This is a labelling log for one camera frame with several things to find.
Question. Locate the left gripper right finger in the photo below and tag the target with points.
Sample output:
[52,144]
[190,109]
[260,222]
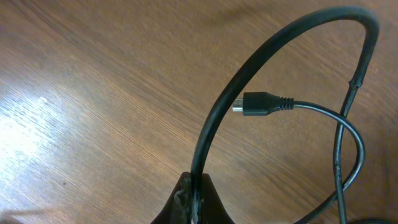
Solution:
[212,210]

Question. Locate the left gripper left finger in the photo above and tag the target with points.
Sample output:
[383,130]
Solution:
[178,208]

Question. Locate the black usb cable silver plug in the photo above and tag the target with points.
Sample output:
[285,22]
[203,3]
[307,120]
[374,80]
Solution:
[263,104]

